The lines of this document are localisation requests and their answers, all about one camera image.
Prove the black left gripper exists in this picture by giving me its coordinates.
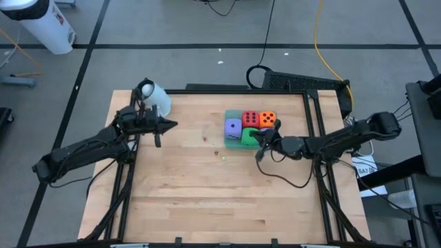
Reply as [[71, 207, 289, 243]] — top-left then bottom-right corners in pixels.
[[146, 105, 178, 149]]

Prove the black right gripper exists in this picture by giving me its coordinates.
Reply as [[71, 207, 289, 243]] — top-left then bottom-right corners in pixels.
[[254, 119, 287, 162]]

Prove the orange foam die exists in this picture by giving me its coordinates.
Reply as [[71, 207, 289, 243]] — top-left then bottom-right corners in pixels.
[[258, 110, 277, 129]]

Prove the green foam die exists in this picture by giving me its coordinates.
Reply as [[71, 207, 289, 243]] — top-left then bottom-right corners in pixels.
[[240, 127, 260, 146]]

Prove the red foam die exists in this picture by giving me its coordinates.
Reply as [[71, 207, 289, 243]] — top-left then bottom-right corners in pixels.
[[241, 110, 260, 129]]

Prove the teal translucent plastic bin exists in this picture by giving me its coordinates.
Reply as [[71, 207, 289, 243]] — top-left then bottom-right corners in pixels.
[[224, 109, 278, 150]]

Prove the white cup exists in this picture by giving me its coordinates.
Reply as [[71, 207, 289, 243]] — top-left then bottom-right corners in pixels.
[[135, 78, 172, 118]]

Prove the white paper sheet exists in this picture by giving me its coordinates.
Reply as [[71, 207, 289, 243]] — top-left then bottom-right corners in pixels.
[[351, 154, 389, 198]]

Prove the black metal beam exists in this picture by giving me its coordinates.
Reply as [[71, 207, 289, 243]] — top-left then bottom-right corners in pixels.
[[358, 154, 427, 192]]

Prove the white box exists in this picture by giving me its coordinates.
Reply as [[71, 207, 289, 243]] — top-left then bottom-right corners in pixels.
[[387, 189, 418, 210]]

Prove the grey metal bar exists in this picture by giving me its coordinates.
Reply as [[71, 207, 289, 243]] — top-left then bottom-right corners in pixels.
[[0, 75, 38, 88]]

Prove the white cylindrical trash can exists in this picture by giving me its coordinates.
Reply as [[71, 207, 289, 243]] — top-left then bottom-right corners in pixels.
[[0, 0, 77, 55]]

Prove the grey side table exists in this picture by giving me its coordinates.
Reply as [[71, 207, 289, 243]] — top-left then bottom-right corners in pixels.
[[405, 81, 441, 178]]

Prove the black device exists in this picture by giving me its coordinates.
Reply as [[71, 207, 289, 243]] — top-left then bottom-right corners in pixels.
[[422, 74, 441, 120]]

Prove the dark cabinet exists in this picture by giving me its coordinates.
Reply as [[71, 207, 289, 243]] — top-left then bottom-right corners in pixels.
[[409, 174, 441, 248]]

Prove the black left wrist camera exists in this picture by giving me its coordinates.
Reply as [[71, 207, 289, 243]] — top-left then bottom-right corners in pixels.
[[138, 109, 154, 134]]

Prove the black aluminium rig frame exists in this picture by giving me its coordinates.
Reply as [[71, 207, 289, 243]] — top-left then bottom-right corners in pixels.
[[82, 88, 371, 244]]

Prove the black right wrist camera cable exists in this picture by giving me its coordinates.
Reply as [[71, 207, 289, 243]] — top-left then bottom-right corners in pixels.
[[255, 151, 315, 189]]

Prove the black left arm base cable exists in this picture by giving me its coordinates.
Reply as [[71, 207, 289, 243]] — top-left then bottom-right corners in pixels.
[[85, 158, 118, 200]]

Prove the white cable bundle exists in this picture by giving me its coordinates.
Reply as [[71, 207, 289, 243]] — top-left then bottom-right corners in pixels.
[[344, 116, 376, 158]]

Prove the black hanging cable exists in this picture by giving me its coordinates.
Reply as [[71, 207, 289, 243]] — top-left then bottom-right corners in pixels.
[[245, 0, 276, 90]]

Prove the yellow cable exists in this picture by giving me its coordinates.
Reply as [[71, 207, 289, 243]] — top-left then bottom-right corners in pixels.
[[312, 0, 355, 108]]

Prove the thin black cable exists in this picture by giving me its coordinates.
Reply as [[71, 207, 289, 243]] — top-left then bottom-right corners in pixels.
[[194, 0, 239, 17]]

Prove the thin orange cable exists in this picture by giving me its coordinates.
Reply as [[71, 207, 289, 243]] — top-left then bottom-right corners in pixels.
[[0, 29, 45, 77]]

